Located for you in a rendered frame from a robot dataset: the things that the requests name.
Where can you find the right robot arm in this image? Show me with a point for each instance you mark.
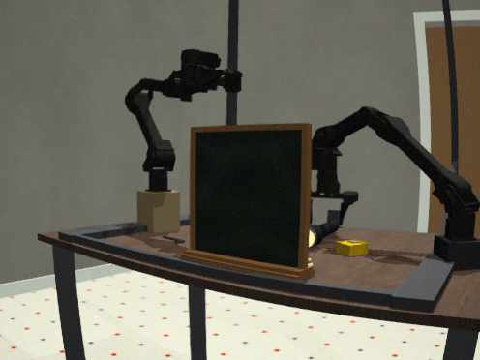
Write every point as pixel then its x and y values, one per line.
pixel 160 153

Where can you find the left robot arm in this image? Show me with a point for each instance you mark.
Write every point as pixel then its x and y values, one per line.
pixel 451 189

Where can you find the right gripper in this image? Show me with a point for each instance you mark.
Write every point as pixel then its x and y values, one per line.
pixel 204 78

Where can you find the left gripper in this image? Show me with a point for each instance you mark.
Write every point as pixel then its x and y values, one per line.
pixel 327 183

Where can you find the black flashlight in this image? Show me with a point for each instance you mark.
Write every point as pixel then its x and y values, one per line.
pixel 318 232

